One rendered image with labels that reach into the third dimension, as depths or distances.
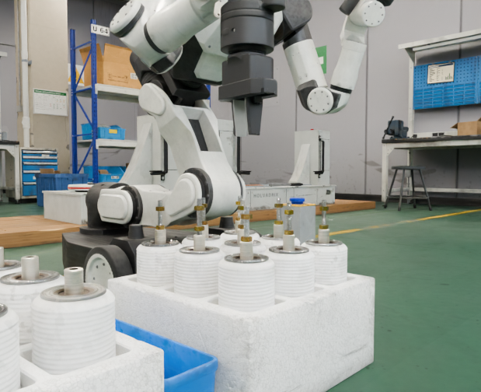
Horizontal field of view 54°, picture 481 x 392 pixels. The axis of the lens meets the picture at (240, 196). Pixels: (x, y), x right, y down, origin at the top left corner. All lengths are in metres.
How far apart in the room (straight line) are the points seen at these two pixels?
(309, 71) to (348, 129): 5.32
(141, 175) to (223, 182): 2.05
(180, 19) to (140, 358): 0.56
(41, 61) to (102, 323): 6.93
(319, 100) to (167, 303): 0.78
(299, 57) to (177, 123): 0.41
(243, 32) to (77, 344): 0.50
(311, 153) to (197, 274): 3.86
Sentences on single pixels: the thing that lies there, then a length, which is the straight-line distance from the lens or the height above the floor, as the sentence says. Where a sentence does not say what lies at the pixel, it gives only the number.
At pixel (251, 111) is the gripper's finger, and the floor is 0.49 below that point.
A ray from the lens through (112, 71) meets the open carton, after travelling 6.22.
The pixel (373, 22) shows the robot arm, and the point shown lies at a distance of 1.38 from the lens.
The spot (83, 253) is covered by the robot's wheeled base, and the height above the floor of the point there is 0.15.
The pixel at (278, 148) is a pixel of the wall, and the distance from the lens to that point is 7.48.
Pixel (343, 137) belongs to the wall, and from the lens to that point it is 6.76.
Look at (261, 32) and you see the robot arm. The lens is 0.78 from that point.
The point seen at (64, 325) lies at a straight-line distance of 0.58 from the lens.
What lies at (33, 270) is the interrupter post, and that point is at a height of 0.26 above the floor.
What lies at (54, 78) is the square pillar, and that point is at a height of 1.74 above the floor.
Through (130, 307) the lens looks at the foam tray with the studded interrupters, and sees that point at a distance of 0.94.
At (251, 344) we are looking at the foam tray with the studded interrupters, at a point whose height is 0.14.
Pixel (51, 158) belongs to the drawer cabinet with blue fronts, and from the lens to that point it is 6.46.
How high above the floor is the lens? 0.40
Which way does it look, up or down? 3 degrees down
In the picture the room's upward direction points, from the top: straight up
